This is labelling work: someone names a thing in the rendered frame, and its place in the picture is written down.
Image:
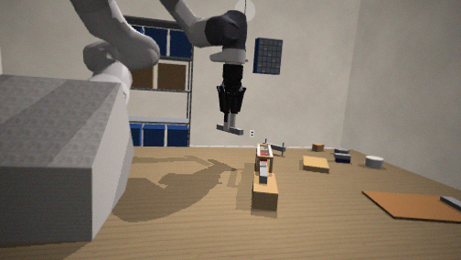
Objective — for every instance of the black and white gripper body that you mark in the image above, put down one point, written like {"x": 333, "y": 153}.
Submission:
{"x": 231, "y": 75}

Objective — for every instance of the white short cylinder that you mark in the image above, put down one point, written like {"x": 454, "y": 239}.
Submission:
{"x": 374, "y": 162}

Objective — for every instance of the tan flat rectangular board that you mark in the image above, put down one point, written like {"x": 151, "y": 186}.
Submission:
{"x": 317, "y": 164}

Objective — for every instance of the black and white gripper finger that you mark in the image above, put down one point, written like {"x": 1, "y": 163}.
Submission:
{"x": 225, "y": 104}
{"x": 236, "y": 101}

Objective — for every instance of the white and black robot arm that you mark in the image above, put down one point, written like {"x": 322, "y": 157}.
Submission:
{"x": 135, "y": 51}

